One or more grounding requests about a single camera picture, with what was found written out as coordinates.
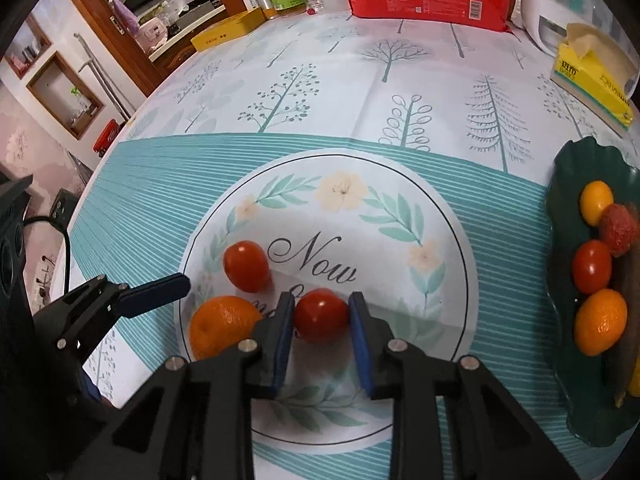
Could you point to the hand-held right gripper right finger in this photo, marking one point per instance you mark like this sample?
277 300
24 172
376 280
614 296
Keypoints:
361 347

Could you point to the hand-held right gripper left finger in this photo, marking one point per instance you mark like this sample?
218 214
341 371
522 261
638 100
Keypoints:
284 345

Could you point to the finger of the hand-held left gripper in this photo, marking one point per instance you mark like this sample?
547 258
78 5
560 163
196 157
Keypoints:
150 294
89 392

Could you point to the red cherry tomato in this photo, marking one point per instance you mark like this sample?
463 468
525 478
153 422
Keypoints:
320 316
592 266
246 272

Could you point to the orange mandarin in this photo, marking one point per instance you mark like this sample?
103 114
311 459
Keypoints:
600 327
222 327

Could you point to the white floral plate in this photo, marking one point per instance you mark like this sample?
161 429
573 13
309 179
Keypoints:
350 220

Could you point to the green scalloped plate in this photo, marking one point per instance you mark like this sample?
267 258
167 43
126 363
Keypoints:
562 240

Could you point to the brown overripe banana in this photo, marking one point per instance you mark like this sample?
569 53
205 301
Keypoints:
629 310

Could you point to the small yellow-orange kumquat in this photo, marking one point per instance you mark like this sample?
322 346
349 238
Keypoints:
596 202

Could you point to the yellow citrus fruit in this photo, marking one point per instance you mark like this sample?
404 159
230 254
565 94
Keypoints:
635 380

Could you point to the red lychee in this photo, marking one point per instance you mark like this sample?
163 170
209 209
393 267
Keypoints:
620 230

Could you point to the dark power strip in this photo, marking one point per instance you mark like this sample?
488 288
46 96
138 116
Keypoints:
62 205

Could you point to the red bucket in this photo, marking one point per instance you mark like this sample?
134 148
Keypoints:
107 136

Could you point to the metal pole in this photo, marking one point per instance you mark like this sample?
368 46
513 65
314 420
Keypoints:
102 77

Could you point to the pink kitchen container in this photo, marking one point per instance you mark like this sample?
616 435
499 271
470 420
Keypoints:
150 35

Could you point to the yellow flat box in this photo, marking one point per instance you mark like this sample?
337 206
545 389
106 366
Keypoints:
227 32

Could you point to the metal can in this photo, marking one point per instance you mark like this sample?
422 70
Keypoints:
262 1

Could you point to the yellow tissue box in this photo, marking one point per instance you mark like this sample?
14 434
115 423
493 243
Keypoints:
595 80

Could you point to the white clear storage box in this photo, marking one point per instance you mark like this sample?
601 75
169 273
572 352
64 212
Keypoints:
545 5

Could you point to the wooden wall niche frame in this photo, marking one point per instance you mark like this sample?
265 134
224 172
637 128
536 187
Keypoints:
65 95

